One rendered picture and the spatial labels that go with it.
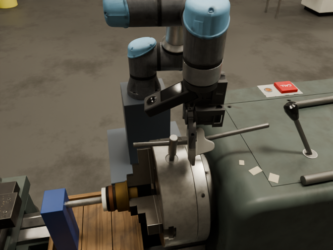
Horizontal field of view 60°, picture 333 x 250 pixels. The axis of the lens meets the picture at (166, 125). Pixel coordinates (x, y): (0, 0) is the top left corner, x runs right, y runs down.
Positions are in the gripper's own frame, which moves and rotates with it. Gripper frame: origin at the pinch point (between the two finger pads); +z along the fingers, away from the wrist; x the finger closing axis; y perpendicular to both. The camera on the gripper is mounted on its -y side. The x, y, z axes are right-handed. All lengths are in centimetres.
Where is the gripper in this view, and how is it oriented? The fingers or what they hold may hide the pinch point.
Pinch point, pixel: (186, 141)
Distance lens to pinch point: 72.3
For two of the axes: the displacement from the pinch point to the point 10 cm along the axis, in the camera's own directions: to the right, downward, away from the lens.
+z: 0.1, 6.8, 7.3
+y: 10.0, -0.5, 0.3
